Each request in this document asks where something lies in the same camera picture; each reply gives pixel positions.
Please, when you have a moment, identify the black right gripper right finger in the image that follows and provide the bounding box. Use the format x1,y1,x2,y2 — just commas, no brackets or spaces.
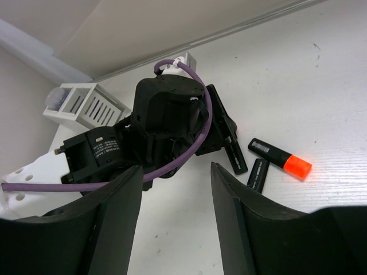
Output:
210,163,366,274

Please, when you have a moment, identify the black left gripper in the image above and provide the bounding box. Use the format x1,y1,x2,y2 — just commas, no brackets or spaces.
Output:
114,76,237,174

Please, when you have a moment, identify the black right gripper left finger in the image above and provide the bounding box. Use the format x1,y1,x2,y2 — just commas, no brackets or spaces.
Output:
1,166,143,274

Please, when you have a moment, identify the blue cap highlighter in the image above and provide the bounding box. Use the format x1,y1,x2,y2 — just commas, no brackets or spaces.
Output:
247,158,270,194

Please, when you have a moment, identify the pink cap highlighter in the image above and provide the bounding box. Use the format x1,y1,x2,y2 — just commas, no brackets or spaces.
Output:
225,141,248,175

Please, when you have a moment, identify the orange cap highlighter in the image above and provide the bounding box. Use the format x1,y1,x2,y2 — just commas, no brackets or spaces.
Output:
248,138,313,180

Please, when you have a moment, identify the clear jar of paper clips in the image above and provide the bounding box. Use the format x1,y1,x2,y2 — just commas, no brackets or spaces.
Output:
45,87,71,111

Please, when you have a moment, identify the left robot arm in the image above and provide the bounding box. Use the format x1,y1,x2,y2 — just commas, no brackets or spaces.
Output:
1,74,247,219

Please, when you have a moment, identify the white slatted organizer box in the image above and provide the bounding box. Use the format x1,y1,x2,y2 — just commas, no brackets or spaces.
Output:
43,83,131,132

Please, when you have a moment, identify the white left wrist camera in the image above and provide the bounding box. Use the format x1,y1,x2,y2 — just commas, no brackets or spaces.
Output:
154,52,197,78

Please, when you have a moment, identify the aluminium table edge rail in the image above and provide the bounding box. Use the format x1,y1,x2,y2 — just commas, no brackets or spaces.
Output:
94,0,323,82

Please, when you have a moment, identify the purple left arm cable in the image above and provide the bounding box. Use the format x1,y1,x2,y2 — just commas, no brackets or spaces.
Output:
1,58,214,193

